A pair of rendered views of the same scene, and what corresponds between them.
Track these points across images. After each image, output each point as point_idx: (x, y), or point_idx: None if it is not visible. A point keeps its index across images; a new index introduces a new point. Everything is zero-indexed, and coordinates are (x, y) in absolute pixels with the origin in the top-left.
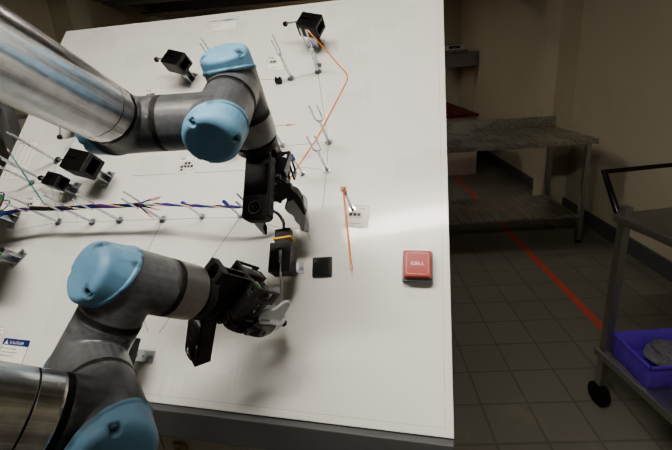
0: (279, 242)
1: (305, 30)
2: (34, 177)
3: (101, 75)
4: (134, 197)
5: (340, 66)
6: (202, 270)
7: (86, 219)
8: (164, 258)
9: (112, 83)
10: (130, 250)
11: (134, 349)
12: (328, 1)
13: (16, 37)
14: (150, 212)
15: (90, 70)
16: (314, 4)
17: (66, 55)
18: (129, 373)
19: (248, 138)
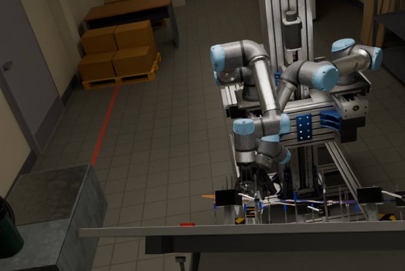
0: (249, 206)
1: (226, 176)
2: None
3: (261, 101)
4: (340, 196)
5: (205, 195)
6: (256, 160)
7: (401, 220)
8: (261, 147)
9: (261, 105)
10: (264, 137)
11: (318, 213)
12: (211, 225)
13: (254, 82)
14: (341, 213)
15: (260, 97)
16: (230, 224)
17: (258, 91)
18: (257, 144)
19: (243, 152)
